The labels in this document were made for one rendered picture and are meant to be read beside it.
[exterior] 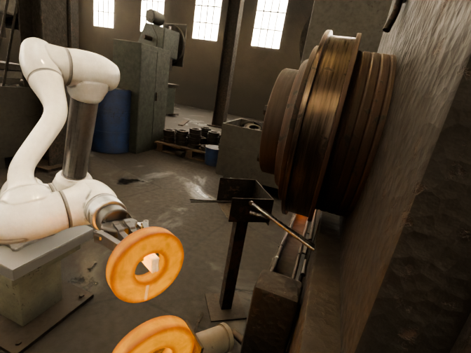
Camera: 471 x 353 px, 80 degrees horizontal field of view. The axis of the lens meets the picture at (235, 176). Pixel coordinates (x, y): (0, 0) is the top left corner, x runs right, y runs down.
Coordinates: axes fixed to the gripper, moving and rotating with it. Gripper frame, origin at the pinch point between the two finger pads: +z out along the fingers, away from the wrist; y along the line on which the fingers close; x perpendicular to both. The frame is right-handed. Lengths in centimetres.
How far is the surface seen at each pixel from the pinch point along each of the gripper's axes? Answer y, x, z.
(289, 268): -48, -18, 4
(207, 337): -8.1, -15.2, 12.0
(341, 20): -264, 119, -124
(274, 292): -20.0, -5.4, 17.8
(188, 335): -2.5, -10.8, 12.5
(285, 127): -25.6, 28.2, 9.0
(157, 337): 3.6, -8.1, 11.9
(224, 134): -194, -13, -203
